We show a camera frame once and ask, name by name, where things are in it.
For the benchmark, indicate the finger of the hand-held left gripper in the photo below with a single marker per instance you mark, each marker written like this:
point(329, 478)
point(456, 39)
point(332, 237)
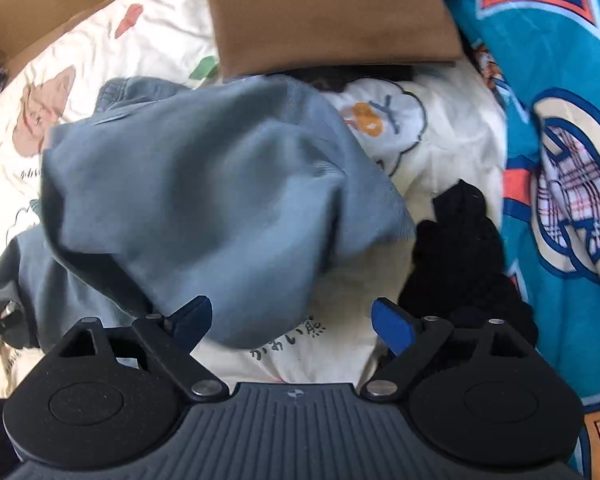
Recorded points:
point(0, 327)

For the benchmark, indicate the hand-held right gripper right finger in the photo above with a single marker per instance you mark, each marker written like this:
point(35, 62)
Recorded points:
point(392, 327)

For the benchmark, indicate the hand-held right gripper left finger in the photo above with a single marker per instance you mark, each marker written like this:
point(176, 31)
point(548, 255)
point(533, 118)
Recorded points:
point(195, 317)

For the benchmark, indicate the light blue jeans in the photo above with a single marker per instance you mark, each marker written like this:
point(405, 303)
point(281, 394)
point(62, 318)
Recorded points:
point(205, 185)

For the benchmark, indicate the black fuzzy cloth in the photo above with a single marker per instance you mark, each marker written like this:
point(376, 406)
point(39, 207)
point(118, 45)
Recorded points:
point(460, 260)

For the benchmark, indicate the cream bear-print bed sheet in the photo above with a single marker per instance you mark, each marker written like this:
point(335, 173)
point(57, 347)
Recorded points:
point(445, 160)

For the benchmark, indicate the dark patterned garment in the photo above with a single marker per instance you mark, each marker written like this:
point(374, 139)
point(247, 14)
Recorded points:
point(380, 72)

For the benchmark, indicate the brown folded garment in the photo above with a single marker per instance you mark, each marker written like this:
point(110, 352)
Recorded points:
point(330, 10)

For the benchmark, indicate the flattened cardboard sheet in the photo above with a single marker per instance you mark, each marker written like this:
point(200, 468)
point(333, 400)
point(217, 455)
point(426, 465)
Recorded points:
point(55, 0)

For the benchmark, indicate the teal printed blanket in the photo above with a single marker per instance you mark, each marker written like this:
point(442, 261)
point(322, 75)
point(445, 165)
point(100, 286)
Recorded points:
point(555, 35)

